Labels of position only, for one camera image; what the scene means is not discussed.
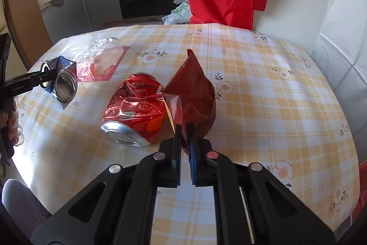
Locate crushed blue soda can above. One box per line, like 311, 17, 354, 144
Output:
40, 55, 78, 110

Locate person's left leg white trousers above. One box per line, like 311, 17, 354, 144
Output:
1, 178, 52, 241

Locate grey kitchen cabinets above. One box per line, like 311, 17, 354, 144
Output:
41, 0, 122, 44

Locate white quilted cover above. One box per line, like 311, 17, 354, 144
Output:
311, 0, 367, 131

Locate person's left hand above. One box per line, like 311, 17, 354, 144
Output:
1, 98, 24, 146

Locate dark red foil wrapper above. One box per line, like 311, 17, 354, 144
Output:
162, 49, 216, 152

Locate yellow plaid floral tablecloth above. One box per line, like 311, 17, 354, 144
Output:
13, 24, 359, 229

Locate crushed red soda can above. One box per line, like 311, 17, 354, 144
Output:
101, 73, 166, 147

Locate clear plastic tray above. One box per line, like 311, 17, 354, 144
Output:
75, 37, 129, 82

